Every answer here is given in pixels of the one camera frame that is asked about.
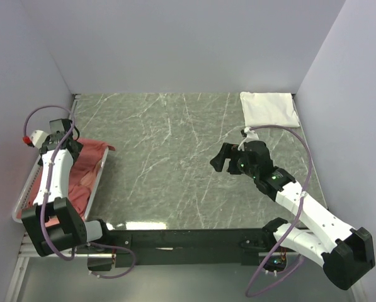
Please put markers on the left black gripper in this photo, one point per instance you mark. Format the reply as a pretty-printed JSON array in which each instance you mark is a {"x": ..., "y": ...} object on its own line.
[{"x": 73, "y": 146}]

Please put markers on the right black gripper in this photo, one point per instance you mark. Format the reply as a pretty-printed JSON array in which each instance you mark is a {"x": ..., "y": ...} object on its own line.
[{"x": 233, "y": 154}]

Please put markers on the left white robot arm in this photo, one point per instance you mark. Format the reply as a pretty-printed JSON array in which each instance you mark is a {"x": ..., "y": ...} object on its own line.
[{"x": 52, "y": 223}]

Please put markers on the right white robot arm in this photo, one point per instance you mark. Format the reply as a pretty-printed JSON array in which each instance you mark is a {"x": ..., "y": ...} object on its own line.
[{"x": 345, "y": 254}]

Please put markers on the folded white t-shirt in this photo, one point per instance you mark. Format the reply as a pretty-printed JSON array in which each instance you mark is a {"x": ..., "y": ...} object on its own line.
[{"x": 271, "y": 108}]

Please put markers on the white plastic basket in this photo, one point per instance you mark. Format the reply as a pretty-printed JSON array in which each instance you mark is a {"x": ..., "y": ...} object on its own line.
[{"x": 24, "y": 192}]

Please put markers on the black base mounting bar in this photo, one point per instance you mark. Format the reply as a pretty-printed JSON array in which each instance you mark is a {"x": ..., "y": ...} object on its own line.
[{"x": 183, "y": 247}]

